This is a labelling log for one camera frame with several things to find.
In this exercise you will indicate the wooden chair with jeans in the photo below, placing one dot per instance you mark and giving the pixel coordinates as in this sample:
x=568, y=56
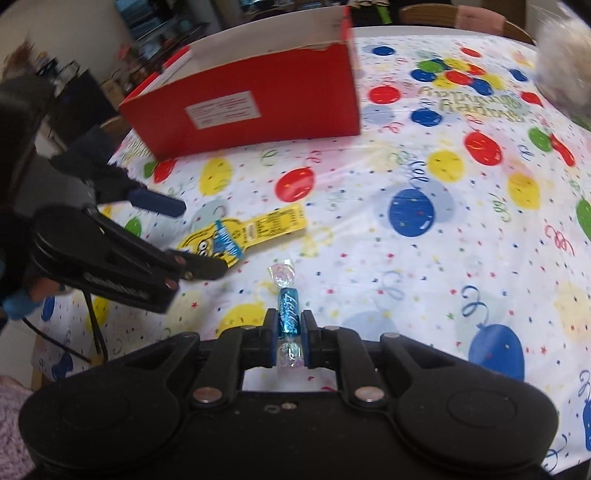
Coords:
x=101, y=141

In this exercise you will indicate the yellow minion snack packet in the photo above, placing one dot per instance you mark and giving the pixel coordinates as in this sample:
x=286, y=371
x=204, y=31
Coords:
x=228, y=239

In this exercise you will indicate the clear plastic bag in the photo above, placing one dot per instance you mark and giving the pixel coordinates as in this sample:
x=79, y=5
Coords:
x=563, y=59

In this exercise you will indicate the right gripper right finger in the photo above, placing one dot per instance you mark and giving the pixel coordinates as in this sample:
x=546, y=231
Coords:
x=343, y=351

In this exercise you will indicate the left hand blue glove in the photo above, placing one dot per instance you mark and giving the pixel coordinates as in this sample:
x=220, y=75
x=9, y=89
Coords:
x=25, y=301

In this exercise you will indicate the wooden chair with pink cloth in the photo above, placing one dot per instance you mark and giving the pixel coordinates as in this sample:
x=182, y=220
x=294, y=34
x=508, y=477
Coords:
x=442, y=15

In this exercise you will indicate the blue candy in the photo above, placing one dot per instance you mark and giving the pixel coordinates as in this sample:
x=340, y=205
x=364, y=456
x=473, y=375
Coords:
x=289, y=351

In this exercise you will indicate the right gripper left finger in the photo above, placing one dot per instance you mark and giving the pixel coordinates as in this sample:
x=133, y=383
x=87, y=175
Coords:
x=227, y=358

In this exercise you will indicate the red cardboard box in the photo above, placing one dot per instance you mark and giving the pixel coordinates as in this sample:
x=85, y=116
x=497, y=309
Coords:
x=287, y=77

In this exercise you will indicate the balloon birthday tablecloth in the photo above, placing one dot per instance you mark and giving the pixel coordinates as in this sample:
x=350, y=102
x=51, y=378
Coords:
x=459, y=217

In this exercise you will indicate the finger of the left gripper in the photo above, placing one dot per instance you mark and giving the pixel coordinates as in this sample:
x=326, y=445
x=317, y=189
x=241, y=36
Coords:
x=111, y=184
x=197, y=267

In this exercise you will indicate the pink cloth on chair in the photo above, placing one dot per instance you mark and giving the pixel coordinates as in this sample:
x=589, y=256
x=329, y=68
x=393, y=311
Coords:
x=479, y=19

